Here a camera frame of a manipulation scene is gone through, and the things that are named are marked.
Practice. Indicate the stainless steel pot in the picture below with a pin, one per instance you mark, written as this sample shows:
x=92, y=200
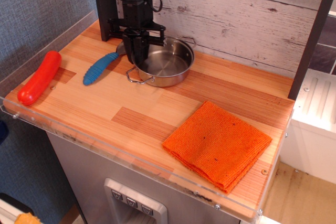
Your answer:
x=166, y=65

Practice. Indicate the grey toy fridge cabinet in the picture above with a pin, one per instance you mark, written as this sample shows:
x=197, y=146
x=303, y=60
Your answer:
x=86, y=172

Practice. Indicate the red plastic sausage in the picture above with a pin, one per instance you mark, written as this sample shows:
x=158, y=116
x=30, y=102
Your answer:
x=41, y=79

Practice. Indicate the dark right shelf post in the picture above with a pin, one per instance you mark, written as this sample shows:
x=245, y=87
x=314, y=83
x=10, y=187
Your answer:
x=314, y=36

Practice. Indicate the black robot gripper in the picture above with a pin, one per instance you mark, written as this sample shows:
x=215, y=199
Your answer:
x=137, y=29

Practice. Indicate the white toy sink unit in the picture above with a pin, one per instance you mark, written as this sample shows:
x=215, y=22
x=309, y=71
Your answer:
x=309, y=145

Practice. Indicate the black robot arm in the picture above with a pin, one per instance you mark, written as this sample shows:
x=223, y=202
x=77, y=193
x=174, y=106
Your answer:
x=132, y=21

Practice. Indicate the yellow object bottom left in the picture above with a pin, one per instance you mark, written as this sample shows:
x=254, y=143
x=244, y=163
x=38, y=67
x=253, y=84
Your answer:
x=27, y=218

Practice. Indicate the clear acrylic edge guard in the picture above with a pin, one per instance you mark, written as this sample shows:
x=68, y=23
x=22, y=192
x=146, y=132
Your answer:
x=126, y=123

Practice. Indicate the blue handled metal spoon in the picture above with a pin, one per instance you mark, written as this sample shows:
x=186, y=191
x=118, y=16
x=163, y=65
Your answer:
x=96, y=70

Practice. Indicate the orange folded cloth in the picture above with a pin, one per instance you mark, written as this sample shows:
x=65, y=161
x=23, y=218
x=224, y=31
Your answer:
x=217, y=145

